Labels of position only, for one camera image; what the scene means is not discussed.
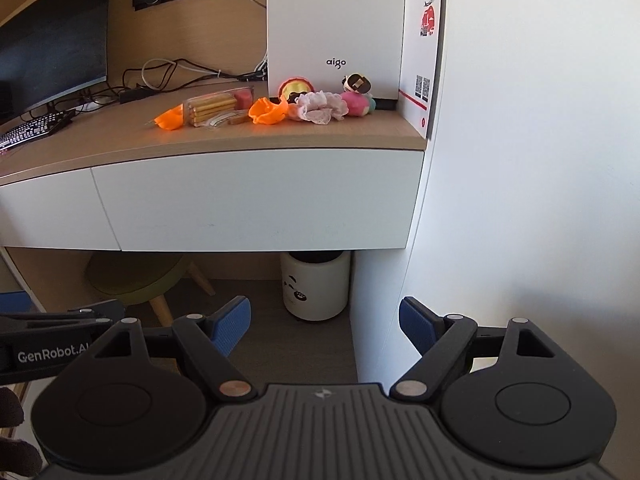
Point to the black keyboard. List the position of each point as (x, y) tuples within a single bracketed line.
[(32, 130)]

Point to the clear box of biscuit sticks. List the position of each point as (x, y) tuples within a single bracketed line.
[(210, 107)]

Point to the white sign board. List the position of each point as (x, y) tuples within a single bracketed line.
[(420, 50)]

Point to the black power adapter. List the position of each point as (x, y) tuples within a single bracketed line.
[(136, 95)]

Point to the white pink lace cloth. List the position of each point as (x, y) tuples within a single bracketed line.
[(320, 107)]

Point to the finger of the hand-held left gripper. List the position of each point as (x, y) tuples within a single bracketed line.
[(75, 316)]

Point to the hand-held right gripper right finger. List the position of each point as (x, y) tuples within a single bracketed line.
[(417, 325)]

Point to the black computer monitor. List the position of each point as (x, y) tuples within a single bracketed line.
[(50, 35)]

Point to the small black and white charm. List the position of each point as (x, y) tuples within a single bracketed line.
[(356, 83)]

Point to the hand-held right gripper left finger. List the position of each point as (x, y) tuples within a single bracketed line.
[(232, 325)]

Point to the narrow white desk drawer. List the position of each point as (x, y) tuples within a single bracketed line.
[(50, 210)]

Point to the green stool with wooden legs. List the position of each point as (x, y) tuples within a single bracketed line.
[(135, 275)]

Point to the pink cube in clear pack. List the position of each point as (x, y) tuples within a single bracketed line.
[(244, 99)]

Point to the white computer case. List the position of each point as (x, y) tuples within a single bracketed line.
[(335, 15)]

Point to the pink and yellow cupcake toy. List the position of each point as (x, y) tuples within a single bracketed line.
[(292, 90)]

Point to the pink squishy bird toy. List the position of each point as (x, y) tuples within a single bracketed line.
[(357, 104)]

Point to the orange plastic toy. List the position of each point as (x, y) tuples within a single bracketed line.
[(267, 112), (170, 119)]

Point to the wide white desk drawer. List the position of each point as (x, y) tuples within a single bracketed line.
[(250, 200)]

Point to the person's left hand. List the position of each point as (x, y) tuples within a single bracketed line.
[(12, 410)]

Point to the white trash bin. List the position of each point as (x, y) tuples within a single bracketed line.
[(315, 285)]

